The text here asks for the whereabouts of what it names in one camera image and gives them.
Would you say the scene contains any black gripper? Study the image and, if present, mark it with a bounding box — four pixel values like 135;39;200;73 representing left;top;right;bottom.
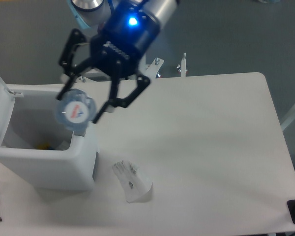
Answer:
56;0;163;124

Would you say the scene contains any crushed clear plastic bottle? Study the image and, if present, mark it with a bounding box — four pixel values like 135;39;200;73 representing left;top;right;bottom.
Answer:
55;88;97;132

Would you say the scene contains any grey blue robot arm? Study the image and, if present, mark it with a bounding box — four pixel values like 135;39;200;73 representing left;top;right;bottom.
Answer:
56;0;180;123

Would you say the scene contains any yellow trash in can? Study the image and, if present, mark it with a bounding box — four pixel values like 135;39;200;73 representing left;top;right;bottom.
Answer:
35;142;55;150

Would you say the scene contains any white trash can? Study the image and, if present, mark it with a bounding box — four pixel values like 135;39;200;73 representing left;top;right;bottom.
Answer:
0;85;99;191

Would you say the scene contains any white clamp bracket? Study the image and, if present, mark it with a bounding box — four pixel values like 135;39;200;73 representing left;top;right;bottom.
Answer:
176;52;188;77

